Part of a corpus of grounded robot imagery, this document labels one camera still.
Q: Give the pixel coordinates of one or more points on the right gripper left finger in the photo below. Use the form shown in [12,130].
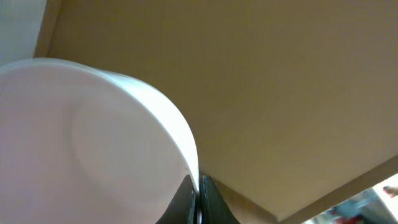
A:
[182,209]

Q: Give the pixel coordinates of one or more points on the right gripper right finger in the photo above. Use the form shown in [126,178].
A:
[214,209]

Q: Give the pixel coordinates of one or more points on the pink bowl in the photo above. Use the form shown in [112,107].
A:
[83,145]

